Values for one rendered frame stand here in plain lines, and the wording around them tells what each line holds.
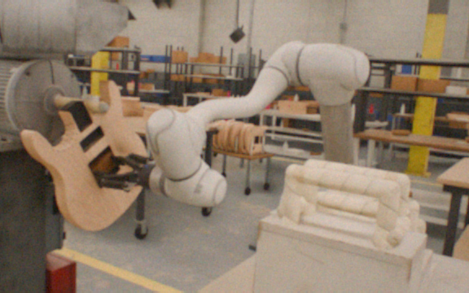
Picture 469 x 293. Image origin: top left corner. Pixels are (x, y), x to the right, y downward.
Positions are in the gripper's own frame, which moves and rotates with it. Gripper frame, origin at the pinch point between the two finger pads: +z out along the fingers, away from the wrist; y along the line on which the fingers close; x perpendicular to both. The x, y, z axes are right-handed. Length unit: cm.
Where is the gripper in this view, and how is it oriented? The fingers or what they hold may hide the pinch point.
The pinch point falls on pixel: (106, 167)
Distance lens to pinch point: 140.4
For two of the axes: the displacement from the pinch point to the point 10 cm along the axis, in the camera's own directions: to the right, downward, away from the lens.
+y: 4.7, -5.8, 6.6
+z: -8.6, -1.3, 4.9
